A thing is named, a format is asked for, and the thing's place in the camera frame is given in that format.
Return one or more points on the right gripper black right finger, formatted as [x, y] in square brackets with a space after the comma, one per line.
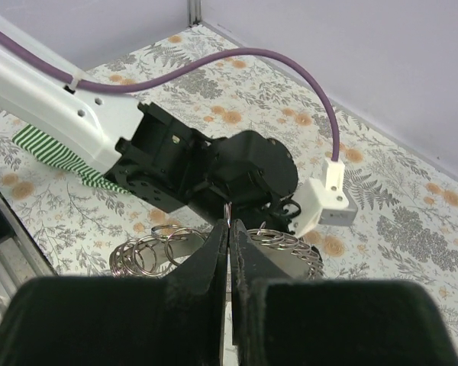
[279, 320]

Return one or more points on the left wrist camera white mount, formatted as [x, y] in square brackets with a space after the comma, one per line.
[323, 201]

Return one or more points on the metal ring disc with keyrings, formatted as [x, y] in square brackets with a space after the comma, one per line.
[171, 246]

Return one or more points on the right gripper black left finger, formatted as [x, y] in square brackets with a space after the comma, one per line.
[174, 320]

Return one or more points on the green striped cloth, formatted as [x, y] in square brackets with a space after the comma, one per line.
[51, 152]

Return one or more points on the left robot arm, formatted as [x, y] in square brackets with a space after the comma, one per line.
[141, 147]

